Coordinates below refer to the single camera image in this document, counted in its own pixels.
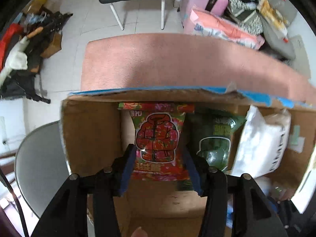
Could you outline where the red plastic bag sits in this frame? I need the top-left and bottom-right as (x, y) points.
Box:
(0, 23), (23, 71)

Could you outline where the grey cushioned chair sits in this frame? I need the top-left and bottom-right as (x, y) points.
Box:
(256, 0), (299, 61)

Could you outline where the grey round stool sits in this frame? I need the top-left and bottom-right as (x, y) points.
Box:
(14, 121), (69, 218)

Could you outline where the white soft pillow pack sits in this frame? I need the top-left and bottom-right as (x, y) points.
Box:
(230, 105), (291, 178)

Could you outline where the yellow bag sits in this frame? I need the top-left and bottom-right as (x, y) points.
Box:
(27, 0), (47, 14)

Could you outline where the green wet wipes pack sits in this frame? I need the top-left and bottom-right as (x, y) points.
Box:
(184, 108), (246, 171)

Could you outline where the pink packaged bedding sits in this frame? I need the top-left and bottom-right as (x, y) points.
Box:
(184, 7), (265, 50)

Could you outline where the patterned black white bag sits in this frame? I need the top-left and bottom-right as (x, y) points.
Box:
(227, 0), (263, 35)

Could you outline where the small brown cardboard box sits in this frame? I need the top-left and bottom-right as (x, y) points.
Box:
(40, 32), (63, 59)

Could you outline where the red jacket print snack pack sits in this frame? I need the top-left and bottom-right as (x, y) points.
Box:
(118, 102), (194, 181)

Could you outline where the white goose plush toy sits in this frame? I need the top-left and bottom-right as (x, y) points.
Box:
(1, 27), (43, 86)

